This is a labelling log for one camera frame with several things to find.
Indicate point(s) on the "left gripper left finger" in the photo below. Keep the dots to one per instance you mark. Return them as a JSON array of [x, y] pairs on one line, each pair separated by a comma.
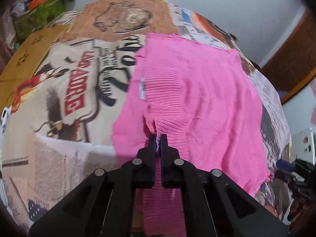
[[102, 205]]

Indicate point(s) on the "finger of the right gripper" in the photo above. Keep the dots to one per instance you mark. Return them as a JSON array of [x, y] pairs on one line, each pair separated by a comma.
[[285, 166]]

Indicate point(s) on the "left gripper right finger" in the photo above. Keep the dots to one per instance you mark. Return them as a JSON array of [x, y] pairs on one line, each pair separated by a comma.
[[213, 204]]

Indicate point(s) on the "pink knit cardigan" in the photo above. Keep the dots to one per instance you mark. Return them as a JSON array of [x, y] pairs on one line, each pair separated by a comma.
[[202, 100]]

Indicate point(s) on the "printed newspaper pattern bedsheet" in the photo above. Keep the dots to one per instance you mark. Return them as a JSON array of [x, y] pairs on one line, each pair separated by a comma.
[[60, 126]]

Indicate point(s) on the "brown wooden door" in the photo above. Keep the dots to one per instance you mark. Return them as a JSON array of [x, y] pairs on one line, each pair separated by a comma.
[[293, 66]]

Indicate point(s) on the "green fabric storage box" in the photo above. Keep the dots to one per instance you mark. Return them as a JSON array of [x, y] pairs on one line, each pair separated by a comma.
[[35, 20]]

